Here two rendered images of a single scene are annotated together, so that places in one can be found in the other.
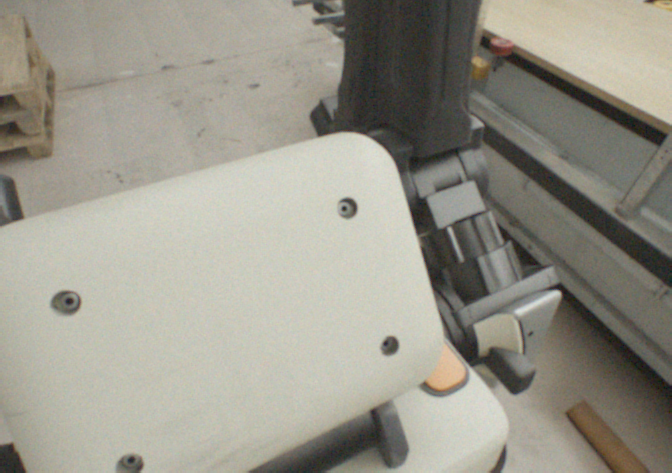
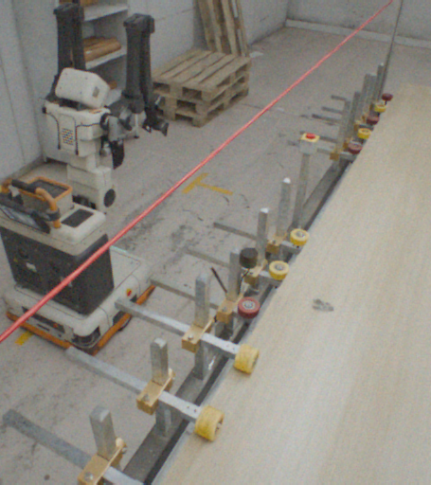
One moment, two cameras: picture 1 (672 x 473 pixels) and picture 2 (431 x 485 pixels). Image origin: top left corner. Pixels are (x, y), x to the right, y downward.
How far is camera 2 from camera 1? 2.31 m
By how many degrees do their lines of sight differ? 39
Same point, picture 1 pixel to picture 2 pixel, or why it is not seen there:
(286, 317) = (76, 84)
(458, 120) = (130, 90)
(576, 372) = not seen: hidden behind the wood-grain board
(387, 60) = (142, 80)
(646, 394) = not seen: hidden behind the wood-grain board
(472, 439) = (84, 114)
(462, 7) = (129, 70)
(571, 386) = not seen: hidden behind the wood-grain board
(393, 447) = (77, 105)
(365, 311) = (81, 88)
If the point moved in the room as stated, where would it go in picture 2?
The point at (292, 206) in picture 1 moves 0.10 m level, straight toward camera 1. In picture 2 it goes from (82, 76) to (63, 80)
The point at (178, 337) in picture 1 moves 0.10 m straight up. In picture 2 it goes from (69, 80) to (65, 59)
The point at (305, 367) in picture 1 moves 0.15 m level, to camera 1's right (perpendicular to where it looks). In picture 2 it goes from (74, 89) to (87, 99)
